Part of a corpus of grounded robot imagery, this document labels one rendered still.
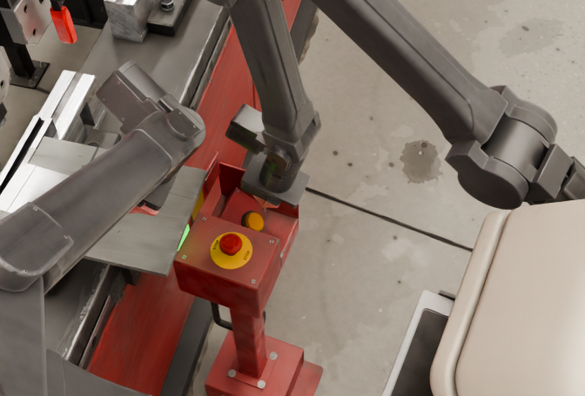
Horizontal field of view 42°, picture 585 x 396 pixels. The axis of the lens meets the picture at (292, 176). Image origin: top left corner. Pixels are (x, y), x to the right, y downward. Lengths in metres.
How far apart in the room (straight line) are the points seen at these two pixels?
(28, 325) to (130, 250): 0.63
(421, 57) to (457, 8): 2.10
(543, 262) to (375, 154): 1.76
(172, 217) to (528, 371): 0.63
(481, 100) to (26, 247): 0.52
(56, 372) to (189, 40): 1.10
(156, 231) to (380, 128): 1.48
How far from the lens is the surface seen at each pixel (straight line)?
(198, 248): 1.33
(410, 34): 0.80
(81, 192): 0.63
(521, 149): 0.86
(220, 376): 1.93
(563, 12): 2.99
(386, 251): 2.23
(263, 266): 1.30
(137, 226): 1.11
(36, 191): 1.17
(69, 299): 1.22
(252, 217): 1.41
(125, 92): 0.88
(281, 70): 0.97
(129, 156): 0.73
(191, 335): 2.06
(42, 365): 0.45
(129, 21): 1.48
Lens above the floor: 1.93
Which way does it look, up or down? 55 degrees down
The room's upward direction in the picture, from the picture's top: straight up
